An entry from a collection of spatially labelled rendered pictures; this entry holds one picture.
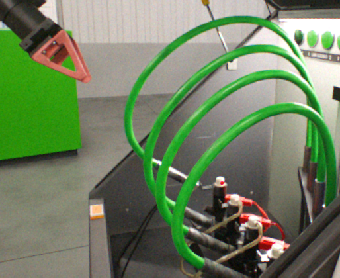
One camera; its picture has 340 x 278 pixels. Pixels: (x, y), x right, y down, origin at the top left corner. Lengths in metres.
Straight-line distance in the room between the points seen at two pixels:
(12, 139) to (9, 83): 0.55
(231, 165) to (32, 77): 3.05
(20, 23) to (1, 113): 3.31
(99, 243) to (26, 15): 0.47
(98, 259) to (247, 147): 0.53
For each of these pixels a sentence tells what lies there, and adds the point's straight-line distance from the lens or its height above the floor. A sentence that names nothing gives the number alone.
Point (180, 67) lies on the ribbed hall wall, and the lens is 7.45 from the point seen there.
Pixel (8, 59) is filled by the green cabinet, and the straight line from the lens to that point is 3.90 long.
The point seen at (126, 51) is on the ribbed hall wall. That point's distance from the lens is 7.19.
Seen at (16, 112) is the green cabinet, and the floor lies 0.53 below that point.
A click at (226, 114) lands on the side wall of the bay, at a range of 1.04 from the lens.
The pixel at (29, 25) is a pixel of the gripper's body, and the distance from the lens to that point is 0.68.
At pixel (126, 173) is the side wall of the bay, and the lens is 1.02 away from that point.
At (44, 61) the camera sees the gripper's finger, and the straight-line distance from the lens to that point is 0.65.
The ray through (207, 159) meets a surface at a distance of 0.43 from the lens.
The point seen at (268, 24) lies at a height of 1.41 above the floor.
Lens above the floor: 1.41
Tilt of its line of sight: 16 degrees down
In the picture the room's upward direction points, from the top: 1 degrees clockwise
